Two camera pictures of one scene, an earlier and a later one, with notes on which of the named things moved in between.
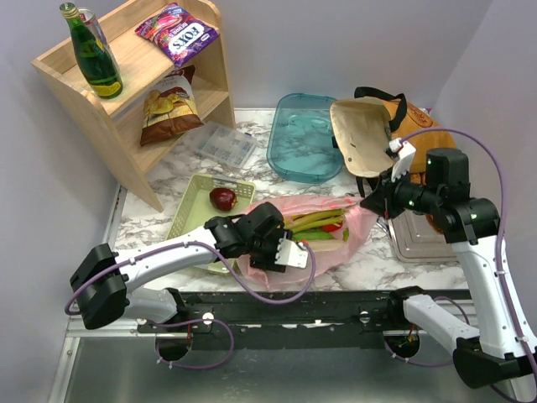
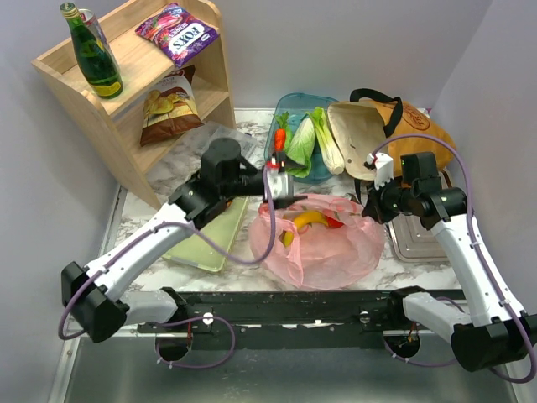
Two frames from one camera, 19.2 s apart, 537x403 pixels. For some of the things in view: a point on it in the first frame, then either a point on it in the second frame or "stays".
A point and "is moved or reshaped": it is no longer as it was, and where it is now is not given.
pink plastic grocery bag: (324, 256) is moved or reshaped
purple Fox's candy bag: (182, 35) stays
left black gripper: (268, 264) -> (284, 201)
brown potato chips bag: (169, 107) stays
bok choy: (314, 219) -> (328, 142)
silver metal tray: (419, 239) stays
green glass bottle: (100, 73) stays
